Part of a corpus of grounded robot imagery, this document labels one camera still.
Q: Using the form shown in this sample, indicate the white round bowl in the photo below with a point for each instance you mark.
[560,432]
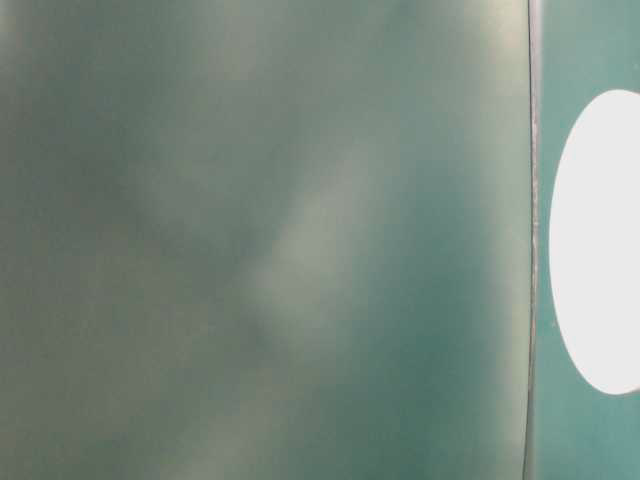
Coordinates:
[594,243]

